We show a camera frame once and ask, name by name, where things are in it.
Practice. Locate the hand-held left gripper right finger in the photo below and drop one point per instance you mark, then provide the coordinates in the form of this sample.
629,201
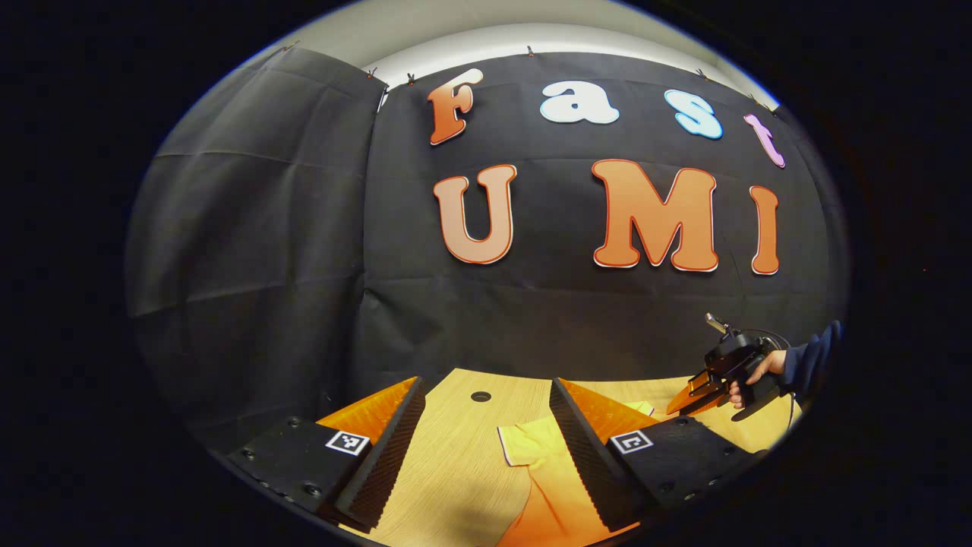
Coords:
585,456

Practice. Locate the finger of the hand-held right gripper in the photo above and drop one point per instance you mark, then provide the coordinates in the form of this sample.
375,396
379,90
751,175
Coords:
687,401
706,382

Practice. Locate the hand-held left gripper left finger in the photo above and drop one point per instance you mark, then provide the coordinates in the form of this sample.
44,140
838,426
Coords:
387,456

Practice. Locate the orange T-shirt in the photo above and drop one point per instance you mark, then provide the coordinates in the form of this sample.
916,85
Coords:
554,471

